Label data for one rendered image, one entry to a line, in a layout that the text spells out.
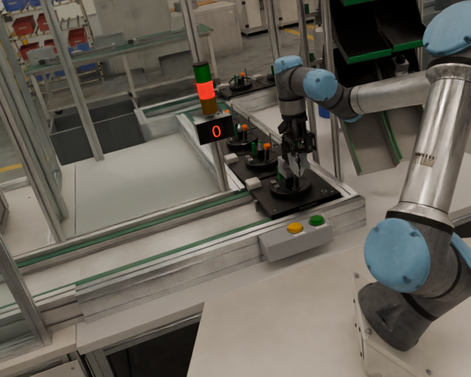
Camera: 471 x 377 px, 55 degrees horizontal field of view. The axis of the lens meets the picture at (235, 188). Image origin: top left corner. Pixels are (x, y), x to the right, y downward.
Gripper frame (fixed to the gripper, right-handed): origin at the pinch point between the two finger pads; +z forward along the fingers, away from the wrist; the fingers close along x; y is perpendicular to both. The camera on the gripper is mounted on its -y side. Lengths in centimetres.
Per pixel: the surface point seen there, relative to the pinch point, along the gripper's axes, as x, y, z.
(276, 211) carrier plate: -9.6, 2.5, 9.6
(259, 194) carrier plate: -10.3, -11.1, 9.6
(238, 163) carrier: -8.1, -39.0, 9.5
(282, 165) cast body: -2.2, -7.2, 0.0
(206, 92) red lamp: -19.4, -17.5, -26.6
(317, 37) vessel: 53, -86, -20
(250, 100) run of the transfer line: 27, -125, 13
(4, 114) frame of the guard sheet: -77, -22, -34
